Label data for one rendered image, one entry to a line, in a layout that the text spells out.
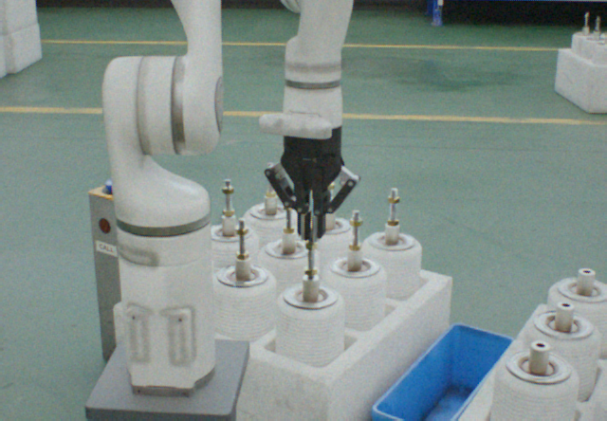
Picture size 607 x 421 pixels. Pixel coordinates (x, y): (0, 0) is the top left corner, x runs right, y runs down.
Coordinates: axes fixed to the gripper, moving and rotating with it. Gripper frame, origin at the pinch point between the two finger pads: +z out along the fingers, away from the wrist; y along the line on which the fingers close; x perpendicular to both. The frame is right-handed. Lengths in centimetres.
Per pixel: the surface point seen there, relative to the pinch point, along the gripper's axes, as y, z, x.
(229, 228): 19.9, 9.0, -15.7
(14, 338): 62, 36, -10
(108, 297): 40.2, 22.5, -9.7
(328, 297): -2.4, 10.2, -0.5
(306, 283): 0.2, 8.0, 1.0
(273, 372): 2.5, 18.8, 7.1
